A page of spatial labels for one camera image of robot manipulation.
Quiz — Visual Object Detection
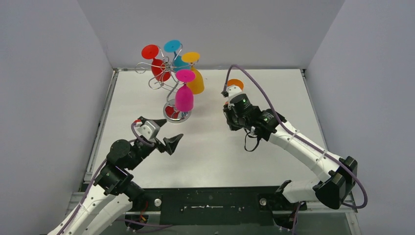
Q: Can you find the magenta wine glass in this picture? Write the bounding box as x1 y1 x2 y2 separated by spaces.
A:
175 70 196 112

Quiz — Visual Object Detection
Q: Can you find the orange wine glass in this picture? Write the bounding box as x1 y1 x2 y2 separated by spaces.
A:
227 79 244 90

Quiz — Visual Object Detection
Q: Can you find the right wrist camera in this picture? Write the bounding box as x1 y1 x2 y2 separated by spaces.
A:
221 85 243 105

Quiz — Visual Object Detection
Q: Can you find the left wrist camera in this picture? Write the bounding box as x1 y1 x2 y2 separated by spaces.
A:
131 120 160 142

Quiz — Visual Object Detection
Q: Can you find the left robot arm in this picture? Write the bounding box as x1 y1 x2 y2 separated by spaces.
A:
49 117 183 235

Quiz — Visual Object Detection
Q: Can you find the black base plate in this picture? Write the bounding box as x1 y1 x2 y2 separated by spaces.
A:
79 183 325 228

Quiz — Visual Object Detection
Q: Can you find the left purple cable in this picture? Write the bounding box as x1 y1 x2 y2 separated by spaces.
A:
55 120 174 235

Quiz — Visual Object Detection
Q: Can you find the chrome wine glass rack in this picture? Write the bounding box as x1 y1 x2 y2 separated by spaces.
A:
134 46 191 123

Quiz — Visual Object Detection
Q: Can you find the blue wine glass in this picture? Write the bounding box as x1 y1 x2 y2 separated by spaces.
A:
163 40 190 72

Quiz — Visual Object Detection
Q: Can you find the yellow wine glass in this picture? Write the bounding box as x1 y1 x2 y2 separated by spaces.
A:
182 51 205 95

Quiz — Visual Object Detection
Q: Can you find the red wine glass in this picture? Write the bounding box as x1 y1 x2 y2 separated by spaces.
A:
141 44 171 82

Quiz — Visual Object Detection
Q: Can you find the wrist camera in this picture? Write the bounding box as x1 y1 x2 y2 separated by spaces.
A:
131 120 160 142
221 85 243 105

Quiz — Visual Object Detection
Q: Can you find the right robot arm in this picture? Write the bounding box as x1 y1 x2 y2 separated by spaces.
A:
223 93 357 210

